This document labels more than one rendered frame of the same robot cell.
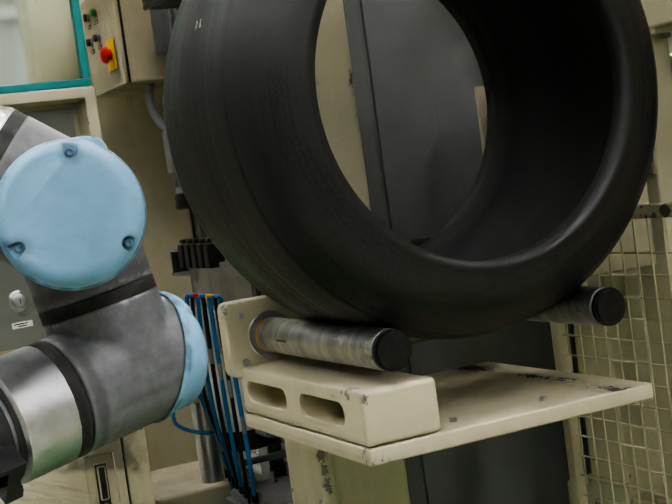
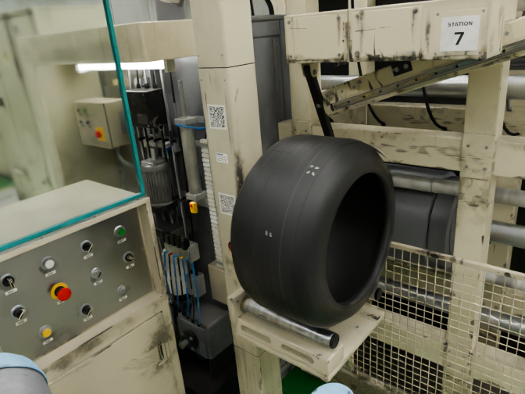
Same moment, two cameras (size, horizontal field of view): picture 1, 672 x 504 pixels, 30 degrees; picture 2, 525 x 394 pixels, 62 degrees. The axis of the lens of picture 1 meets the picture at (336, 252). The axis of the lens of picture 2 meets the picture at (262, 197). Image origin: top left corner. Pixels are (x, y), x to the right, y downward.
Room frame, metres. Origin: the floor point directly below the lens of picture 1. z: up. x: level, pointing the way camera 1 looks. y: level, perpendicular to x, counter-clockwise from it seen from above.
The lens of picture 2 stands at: (0.44, 0.52, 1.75)
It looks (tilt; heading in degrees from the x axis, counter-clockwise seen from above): 21 degrees down; 336
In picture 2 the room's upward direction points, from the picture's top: 5 degrees counter-clockwise
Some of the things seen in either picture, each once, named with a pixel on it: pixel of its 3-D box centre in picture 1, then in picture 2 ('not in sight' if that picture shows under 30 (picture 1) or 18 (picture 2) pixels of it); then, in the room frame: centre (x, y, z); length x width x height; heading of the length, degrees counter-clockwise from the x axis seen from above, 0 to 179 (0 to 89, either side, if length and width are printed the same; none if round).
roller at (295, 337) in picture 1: (324, 341); (287, 320); (1.45, 0.03, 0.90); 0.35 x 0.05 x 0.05; 25
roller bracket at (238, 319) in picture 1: (362, 315); (269, 282); (1.68, -0.02, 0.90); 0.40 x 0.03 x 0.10; 115
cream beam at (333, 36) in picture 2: not in sight; (390, 32); (1.53, -0.42, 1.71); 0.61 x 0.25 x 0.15; 25
